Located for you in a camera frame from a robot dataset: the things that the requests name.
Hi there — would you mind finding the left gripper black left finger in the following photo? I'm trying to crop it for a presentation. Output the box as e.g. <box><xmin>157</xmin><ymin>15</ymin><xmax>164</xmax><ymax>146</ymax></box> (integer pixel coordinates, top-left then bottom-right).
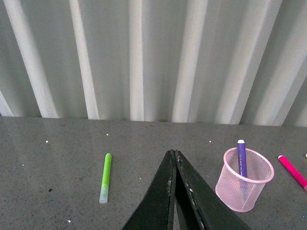
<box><xmin>123</xmin><ymin>150</ymin><xmax>177</xmax><ymax>230</ymax></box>

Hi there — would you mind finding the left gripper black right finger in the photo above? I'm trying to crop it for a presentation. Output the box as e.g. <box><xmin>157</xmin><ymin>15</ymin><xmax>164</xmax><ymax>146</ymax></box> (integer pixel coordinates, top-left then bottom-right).
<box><xmin>175</xmin><ymin>150</ymin><xmax>250</xmax><ymax>230</ymax></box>

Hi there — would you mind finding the purple highlighter pen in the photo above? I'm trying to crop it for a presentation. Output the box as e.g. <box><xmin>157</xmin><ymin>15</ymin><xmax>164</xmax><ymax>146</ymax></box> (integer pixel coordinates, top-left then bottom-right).
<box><xmin>236</xmin><ymin>139</ymin><xmax>249</xmax><ymax>202</ymax></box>

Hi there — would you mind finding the pink highlighter pen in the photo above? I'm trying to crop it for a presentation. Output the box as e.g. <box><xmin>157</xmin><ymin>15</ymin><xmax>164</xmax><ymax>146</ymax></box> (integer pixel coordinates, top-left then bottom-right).
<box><xmin>278</xmin><ymin>155</ymin><xmax>307</xmax><ymax>191</ymax></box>

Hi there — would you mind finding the pink mesh pen cup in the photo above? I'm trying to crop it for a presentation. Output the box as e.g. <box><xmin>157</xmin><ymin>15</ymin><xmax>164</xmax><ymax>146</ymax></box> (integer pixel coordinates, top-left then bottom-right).
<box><xmin>215</xmin><ymin>148</ymin><xmax>274</xmax><ymax>212</ymax></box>

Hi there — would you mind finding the green highlighter pen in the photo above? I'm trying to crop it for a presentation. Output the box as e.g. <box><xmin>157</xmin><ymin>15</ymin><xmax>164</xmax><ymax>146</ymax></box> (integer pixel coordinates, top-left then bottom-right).
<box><xmin>99</xmin><ymin>153</ymin><xmax>112</xmax><ymax>204</ymax></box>

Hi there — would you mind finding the white pleated curtain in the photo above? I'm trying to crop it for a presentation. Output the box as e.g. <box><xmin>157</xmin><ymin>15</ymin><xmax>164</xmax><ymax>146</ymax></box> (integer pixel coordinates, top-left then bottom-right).
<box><xmin>0</xmin><ymin>0</ymin><xmax>307</xmax><ymax>127</ymax></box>

